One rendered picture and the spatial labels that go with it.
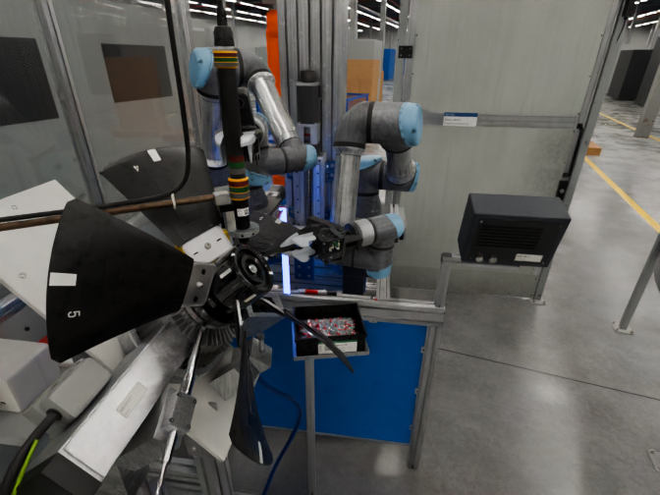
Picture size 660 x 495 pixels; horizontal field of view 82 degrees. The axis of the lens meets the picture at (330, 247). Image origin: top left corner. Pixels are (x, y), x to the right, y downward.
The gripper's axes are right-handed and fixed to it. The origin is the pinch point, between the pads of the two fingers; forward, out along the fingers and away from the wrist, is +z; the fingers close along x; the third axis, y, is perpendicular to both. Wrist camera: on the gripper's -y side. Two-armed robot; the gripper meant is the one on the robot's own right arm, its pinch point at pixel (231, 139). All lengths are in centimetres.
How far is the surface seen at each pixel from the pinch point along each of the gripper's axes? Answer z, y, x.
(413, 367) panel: -29, 90, -53
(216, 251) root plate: 4.7, 22.5, 4.8
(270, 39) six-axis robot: -405, -36, 31
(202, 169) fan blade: -9.7, 8.3, 9.4
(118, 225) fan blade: 23.1, 8.4, 13.7
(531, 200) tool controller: -25, 22, -80
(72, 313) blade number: 33.3, 17.4, 17.4
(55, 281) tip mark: 32.9, 12.3, 18.3
